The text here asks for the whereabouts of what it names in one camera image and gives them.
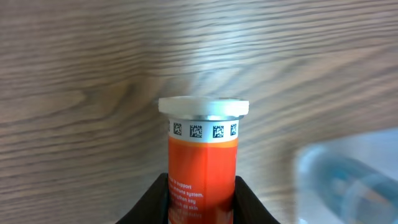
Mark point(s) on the clear plastic container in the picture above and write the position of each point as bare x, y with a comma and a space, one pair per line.
377, 149

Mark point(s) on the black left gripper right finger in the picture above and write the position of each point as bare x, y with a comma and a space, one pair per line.
247, 208

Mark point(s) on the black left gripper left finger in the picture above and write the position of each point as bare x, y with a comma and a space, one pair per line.
152, 207

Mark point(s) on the orange tablet tube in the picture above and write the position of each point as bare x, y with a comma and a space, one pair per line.
203, 144

